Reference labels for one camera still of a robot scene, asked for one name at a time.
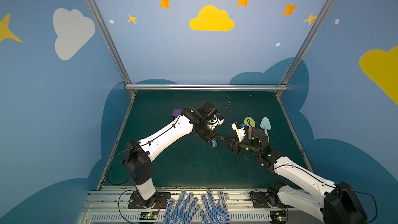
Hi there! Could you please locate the right blue knit glove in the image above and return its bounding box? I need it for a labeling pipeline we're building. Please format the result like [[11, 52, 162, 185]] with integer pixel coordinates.
[[199, 190, 231, 224]]

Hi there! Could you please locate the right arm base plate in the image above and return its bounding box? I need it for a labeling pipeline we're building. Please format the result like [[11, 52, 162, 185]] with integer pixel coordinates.
[[249, 190, 293, 209]]

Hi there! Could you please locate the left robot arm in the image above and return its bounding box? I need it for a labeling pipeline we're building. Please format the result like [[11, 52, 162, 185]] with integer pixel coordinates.
[[122, 101, 224, 208]]

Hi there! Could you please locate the left controller board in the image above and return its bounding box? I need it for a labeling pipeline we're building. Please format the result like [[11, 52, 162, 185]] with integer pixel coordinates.
[[139, 212, 158, 221]]

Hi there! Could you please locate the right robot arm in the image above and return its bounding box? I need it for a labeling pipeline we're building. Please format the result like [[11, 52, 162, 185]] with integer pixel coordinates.
[[219, 127, 368, 224]]

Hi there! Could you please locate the aluminium frame right post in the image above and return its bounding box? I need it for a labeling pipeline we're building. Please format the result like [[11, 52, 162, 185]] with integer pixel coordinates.
[[275, 0, 337, 98]]

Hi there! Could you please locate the left blue knit glove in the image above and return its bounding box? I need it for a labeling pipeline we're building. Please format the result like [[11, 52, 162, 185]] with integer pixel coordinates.
[[163, 191, 201, 224]]

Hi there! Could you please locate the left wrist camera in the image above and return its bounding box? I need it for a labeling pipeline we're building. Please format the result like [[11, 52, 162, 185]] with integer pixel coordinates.
[[209, 115, 224, 127]]

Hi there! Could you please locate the controller board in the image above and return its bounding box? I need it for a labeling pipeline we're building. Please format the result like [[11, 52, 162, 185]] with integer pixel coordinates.
[[139, 212, 158, 221], [270, 212, 288, 224]]

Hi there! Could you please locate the aluminium frame left post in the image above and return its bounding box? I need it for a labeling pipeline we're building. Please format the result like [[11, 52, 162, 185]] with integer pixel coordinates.
[[85, 0, 131, 86]]

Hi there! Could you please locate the right controller board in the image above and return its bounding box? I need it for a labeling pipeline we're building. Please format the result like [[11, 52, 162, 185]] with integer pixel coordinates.
[[270, 212, 288, 224]]

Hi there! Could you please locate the light blue trowel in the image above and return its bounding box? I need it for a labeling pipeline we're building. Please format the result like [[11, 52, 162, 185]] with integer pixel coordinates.
[[260, 117, 272, 135]]

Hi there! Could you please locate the aluminium frame back rail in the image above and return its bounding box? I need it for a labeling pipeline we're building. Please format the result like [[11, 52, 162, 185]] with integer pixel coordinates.
[[125, 84, 288, 91]]

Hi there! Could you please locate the aluminium frame post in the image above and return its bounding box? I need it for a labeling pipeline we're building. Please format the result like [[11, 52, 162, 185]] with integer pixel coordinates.
[[275, 0, 337, 98], [85, 0, 131, 86]]

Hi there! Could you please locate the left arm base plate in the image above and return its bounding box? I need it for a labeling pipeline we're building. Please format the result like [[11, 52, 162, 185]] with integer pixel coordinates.
[[128, 191, 172, 209]]

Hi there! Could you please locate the green trowel wooden handle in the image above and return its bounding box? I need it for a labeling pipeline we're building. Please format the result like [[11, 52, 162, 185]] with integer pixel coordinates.
[[244, 117, 256, 141]]

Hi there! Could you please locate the purple spatula pink handle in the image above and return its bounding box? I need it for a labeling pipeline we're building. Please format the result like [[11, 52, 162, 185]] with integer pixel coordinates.
[[172, 108, 183, 118]]

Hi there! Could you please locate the blue knit glove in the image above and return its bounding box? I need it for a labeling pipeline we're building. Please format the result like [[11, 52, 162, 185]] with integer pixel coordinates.
[[199, 190, 231, 224], [163, 191, 201, 224]]

